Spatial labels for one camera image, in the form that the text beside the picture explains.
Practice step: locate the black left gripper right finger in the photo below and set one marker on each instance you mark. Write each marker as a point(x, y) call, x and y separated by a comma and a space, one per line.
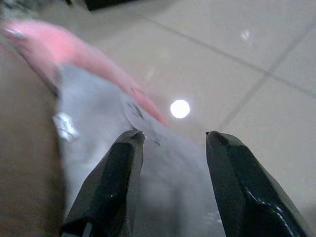
point(247, 192)

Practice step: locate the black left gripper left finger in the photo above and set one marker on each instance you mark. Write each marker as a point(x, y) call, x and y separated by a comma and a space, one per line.
point(108, 187)

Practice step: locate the pink and grey pillow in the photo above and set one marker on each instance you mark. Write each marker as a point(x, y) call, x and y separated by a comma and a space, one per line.
point(103, 103)

